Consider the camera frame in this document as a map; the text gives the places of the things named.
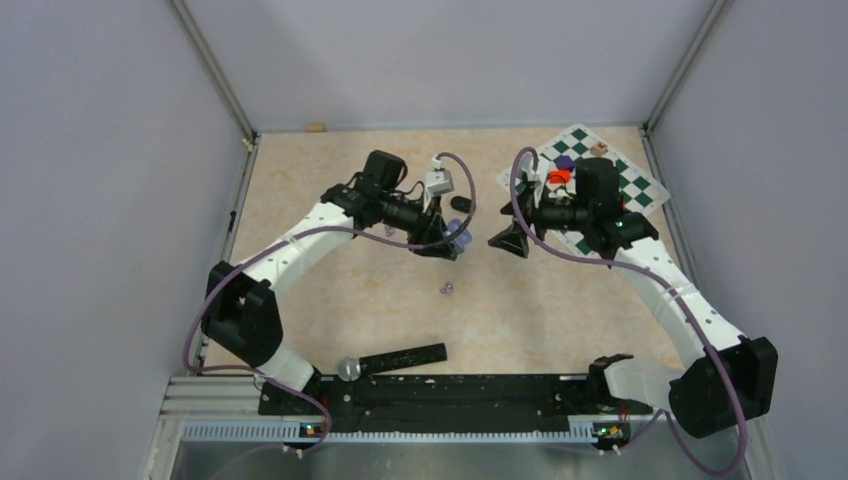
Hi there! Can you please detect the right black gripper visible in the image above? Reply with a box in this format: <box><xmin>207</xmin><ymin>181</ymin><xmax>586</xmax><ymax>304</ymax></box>
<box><xmin>489</xmin><ymin>181</ymin><xmax>592</xmax><ymax>257</ymax></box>

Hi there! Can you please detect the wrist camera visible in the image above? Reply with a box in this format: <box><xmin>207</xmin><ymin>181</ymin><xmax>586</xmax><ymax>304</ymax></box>
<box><xmin>517</xmin><ymin>169</ymin><xmax>546</xmax><ymax>197</ymax></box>
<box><xmin>424</xmin><ymin>157</ymin><xmax>454</xmax><ymax>197</ymax></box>

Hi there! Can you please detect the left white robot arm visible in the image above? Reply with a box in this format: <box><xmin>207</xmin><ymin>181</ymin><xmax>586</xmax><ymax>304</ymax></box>
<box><xmin>195</xmin><ymin>150</ymin><xmax>470</xmax><ymax>414</ymax></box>

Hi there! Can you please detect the black microphone silver head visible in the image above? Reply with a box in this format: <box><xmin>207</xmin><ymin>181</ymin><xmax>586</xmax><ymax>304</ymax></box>
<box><xmin>338</xmin><ymin>343</ymin><xmax>448</xmax><ymax>382</ymax></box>

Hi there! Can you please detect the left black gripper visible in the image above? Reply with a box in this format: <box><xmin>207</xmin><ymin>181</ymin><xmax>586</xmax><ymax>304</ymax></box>
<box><xmin>379</xmin><ymin>189</ymin><xmax>456</xmax><ymax>259</ymax></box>

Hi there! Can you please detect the purple block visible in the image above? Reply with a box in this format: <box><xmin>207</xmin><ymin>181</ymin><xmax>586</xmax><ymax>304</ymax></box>
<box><xmin>553</xmin><ymin>155</ymin><xmax>575</xmax><ymax>171</ymax></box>

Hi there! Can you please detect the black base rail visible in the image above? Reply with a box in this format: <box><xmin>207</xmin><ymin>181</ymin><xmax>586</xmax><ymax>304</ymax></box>
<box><xmin>258</xmin><ymin>374</ymin><xmax>600</xmax><ymax>434</ymax></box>

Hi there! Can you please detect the purple cable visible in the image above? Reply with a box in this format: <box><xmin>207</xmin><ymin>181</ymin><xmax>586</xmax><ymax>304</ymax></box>
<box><xmin>183</xmin><ymin>152</ymin><xmax>478</xmax><ymax>458</ymax></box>
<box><xmin>508</xmin><ymin>146</ymin><xmax>750</xmax><ymax>478</ymax></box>

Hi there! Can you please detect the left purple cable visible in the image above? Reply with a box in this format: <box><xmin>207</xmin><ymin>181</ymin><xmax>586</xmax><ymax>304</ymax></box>
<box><xmin>183</xmin><ymin>152</ymin><xmax>478</xmax><ymax>458</ymax></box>

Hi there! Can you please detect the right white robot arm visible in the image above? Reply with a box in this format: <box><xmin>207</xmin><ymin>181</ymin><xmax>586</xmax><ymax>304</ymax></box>
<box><xmin>488</xmin><ymin>148</ymin><xmax>778</xmax><ymax>439</ymax></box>

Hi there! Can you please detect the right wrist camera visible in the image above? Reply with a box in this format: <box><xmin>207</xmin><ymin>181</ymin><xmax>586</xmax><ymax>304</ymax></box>
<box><xmin>517</xmin><ymin>169</ymin><xmax>546</xmax><ymax>197</ymax></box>

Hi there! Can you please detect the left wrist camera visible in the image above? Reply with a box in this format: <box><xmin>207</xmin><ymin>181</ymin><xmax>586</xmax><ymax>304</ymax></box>
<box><xmin>424</xmin><ymin>157</ymin><xmax>454</xmax><ymax>197</ymax></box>

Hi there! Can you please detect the black earbud charging case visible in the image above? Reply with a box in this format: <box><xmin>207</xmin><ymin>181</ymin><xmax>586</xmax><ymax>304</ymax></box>
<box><xmin>449</xmin><ymin>196</ymin><xmax>473</xmax><ymax>214</ymax></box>

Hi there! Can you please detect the small wooden cube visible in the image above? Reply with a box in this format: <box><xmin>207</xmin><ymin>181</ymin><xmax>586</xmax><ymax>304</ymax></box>
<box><xmin>591</xmin><ymin>142</ymin><xmax>608</xmax><ymax>158</ymax></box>

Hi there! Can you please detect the grey purple charging case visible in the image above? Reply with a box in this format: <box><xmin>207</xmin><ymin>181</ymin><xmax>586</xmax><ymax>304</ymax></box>
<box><xmin>446</xmin><ymin>219</ymin><xmax>473</xmax><ymax>255</ymax></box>

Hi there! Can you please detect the red block upper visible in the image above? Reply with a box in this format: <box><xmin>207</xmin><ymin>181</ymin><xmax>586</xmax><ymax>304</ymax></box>
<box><xmin>548</xmin><ymin>170</ymin><xmax>572</xmax><ymax>185</ymax></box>

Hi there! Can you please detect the green white chessboard mat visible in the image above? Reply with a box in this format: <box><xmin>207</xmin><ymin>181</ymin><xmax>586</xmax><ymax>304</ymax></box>
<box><xmin>536</xmin><ymin>124</ymin><xmax>670</xmax><ymax>216</ymax></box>

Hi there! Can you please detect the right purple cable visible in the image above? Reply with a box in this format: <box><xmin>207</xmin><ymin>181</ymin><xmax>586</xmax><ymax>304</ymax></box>
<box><xmin>508</xmin><ymin>146</ymin><xmax>750</xmax><ymax>478</ymax></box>

